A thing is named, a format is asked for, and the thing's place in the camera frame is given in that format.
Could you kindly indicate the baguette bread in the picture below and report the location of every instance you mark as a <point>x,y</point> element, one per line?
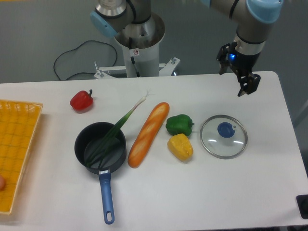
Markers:
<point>147,134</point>

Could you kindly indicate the black device at table edge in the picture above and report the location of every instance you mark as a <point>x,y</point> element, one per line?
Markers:
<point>302,202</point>

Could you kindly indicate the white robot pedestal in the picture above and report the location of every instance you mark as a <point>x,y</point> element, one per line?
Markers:
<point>140,47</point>

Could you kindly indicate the green onion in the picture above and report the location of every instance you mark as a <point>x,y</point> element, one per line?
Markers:
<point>113,131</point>

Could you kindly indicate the yellow bell pepper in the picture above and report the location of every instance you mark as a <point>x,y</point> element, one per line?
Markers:
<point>180,146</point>

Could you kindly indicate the glass pot lid blue knob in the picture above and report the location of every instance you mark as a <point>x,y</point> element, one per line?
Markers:
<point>223,137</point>

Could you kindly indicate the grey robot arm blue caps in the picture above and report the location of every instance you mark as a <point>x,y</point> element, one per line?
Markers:
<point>254,18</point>

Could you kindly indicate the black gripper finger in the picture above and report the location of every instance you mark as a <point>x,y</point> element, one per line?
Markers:
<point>248,83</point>
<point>222,58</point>

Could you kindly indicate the dark pot blue handle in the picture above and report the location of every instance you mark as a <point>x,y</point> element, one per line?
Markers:
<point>86,142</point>

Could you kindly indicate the red bell pepper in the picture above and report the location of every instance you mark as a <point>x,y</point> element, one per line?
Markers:
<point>82,100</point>

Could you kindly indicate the green bell pepper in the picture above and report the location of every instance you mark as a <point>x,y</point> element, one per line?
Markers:
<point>179,124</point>

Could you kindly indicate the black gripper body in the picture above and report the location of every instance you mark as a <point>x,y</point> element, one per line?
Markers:
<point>242,57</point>

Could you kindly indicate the yellow woven basket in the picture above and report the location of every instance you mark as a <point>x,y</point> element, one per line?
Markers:
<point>18,123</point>

